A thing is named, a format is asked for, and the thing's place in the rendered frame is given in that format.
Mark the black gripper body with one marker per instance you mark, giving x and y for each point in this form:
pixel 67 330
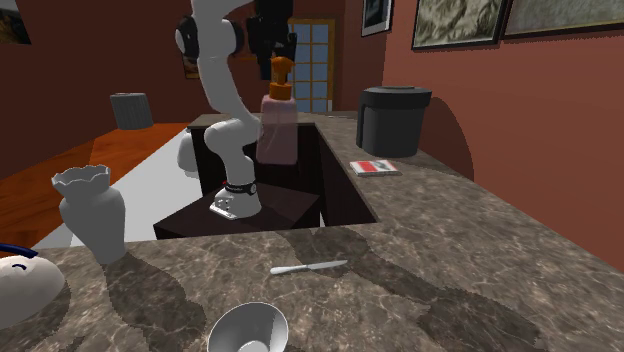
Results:
pixel 267 36

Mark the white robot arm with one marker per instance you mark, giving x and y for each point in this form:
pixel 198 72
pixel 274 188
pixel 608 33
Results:
pixel 222 92

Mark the door with blue glass panes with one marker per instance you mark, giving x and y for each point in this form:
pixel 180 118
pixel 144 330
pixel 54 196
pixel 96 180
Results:
pixel 317 68

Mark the pink soap bottle orange pump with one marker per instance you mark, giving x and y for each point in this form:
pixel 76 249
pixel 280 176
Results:
pixel 278 129

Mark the white rounded object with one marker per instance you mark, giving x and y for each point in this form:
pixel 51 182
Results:
pixel 187 156

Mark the black lidded pot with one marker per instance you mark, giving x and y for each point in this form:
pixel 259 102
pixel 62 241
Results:
pixel 390 124

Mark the grey ribbed bin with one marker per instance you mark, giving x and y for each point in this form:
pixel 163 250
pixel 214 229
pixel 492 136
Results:
pixel 131 111

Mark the red and white book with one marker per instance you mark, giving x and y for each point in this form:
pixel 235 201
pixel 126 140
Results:
pixel 374 167

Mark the dark robot stand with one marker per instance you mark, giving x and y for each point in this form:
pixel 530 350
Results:
pixel 287 204

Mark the white knife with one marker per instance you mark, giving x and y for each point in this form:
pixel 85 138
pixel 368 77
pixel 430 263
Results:
pixel 307 267

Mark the white scalloped vase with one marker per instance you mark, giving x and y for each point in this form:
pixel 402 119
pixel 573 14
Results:
pixel 95 219

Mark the white bowl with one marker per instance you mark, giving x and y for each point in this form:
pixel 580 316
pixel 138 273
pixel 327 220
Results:
pixel 248 329

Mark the white round pot blue rim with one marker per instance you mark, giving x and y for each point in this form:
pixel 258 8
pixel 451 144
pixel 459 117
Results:
pixel 27 287

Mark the small yellow wall picture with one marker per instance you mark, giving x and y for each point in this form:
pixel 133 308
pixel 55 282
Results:
pixel 190 68

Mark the small dark framed wall picture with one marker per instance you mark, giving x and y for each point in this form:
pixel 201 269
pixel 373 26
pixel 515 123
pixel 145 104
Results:
pixel 376 14

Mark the large framed grey wall picture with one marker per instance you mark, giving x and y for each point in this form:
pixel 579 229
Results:
pixel 456 22

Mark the wide framed grey wall picture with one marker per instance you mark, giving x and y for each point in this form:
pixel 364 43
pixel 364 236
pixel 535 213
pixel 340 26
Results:
pixel 565 14

